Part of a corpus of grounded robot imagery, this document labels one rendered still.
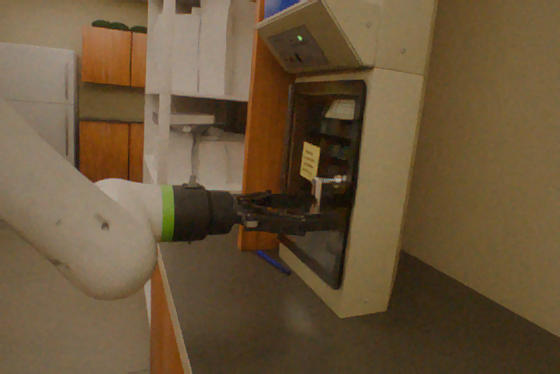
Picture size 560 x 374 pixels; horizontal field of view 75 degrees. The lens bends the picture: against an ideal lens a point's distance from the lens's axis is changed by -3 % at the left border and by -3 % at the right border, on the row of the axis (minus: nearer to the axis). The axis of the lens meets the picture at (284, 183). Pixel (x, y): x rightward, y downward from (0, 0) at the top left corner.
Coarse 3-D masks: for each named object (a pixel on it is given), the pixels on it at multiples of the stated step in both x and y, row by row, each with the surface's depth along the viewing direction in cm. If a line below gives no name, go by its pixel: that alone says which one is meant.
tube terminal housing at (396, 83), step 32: (384, 0) 62; (416, 0) 64; (384, 32) 63; (416, 32) 65; (384, 64) 64; (416, 64) 67; (384, 96) 66; (416, 96) 68; (384, 128) 67; (416, 128) 73; (384, 160) 69; (384, 192) 70; (352, 224) 69; (384, 224) 72; (288, 256) 95; (352, 256) 71; (384, 256) 74; (320, 288) 80; (352, 288) 72; (384, 288) 76
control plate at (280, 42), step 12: (276, 36) 80; (288, 36) 75; (300, 36) 71; (276, 48) 84; (288, 48) 80; (300, 48) 75; (312, 48) 71; (288, 60) 84; (312, 60) 75; (324, 60) 71
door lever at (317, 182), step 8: (336, 176) 72; (312, 184) 70; (320, 184) 70; (328, 184) 71; (336, 184) 71; (312, 192) 70; (320, 192) 70; (312, 200) 70; (320, 200) 70; (312, 208) 70
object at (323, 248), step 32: (320, 96) 78; (352, 96) 67; (320, 128) 78; (352, 128) 67; (288, 160) 93; (320, 160) 78; (352, 160) 67; (288, 192) 93; (352, 192) 68; (320, 256) 78
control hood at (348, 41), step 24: (312, 0) 60; (336, 0) 58; (264, 24) 80; (288, 24) 72; (312, 24) 65; (336, 24) 60; (360, 24) 61; (336, 48) 65; (360, 48) 62; (288, 72) 90; (312, 72) 83
